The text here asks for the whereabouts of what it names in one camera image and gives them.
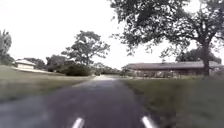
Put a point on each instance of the tall spreading tree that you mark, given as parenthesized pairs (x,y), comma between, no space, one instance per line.
(86,46)

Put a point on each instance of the grey asphalt path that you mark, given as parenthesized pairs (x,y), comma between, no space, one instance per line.
(100,100)

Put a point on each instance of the dark bushes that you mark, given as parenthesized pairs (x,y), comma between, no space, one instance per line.
(74,70)

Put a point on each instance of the long low building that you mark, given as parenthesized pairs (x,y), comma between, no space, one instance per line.
(166,68)

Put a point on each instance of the robot's own part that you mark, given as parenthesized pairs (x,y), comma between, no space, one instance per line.
(147,122)
(78,123)

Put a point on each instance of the grass field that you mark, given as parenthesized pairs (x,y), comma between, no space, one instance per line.
(186,100)
(30,83)

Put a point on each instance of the small pale building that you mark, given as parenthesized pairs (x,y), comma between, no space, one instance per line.
(24,64)

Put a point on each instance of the large dark tree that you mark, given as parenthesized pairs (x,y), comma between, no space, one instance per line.
(204,36)

